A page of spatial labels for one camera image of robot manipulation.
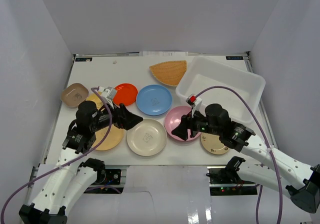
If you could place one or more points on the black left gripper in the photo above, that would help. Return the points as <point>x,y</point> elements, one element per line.
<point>122,117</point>

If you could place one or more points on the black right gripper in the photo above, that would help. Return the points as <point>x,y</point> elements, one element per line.
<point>188,120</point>

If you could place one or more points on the pink round plate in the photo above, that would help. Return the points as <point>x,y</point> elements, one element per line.
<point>173,119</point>

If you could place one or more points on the tan round plate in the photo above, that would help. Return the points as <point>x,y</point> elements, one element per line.
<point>112,140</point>

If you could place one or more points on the cream round plate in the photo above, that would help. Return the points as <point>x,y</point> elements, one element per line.
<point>148,138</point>

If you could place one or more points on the red round plate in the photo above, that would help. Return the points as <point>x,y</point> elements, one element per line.
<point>126,93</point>

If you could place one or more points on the blue round plate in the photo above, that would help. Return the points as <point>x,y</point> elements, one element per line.
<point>154,100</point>

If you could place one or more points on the beige patterned round plate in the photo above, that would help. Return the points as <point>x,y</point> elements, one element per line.
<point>213,145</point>

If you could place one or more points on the yellow square plate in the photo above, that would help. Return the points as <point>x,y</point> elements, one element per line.
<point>95,99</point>

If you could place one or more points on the orange woven fan-shaped plate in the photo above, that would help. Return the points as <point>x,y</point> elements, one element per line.
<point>169,73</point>

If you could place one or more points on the brown square plate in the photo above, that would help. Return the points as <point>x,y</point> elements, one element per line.
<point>74,94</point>

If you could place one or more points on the white plastic bin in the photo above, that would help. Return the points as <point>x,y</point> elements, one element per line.
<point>204,72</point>

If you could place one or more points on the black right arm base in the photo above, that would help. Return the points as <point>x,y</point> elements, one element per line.
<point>220,185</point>

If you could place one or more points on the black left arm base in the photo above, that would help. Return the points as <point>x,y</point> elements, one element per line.
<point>108,182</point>

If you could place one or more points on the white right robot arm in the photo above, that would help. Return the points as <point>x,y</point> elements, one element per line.
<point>298,181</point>

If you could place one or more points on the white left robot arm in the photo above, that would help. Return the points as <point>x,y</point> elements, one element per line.
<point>74,171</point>

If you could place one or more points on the dark left corner label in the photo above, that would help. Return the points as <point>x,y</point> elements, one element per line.
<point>83,59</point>

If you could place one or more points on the dark corner label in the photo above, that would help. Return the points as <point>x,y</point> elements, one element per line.
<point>234,58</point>
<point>83,59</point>

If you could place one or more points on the dark right corner label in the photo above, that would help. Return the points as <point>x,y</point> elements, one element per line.
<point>234,58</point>

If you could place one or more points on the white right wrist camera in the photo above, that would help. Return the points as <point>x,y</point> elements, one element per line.
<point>195,103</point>

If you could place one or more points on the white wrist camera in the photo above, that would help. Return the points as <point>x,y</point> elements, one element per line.
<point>195,103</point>
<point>107,94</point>

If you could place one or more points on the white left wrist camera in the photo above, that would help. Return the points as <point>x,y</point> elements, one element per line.
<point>107,94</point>

